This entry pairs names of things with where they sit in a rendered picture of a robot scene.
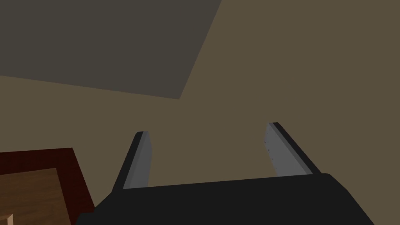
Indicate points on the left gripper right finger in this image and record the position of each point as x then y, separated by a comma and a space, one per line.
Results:
286, 156

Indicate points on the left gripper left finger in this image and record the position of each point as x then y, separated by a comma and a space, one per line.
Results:
137, 165

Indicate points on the brown wooden door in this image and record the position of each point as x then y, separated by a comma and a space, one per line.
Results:
29, 193

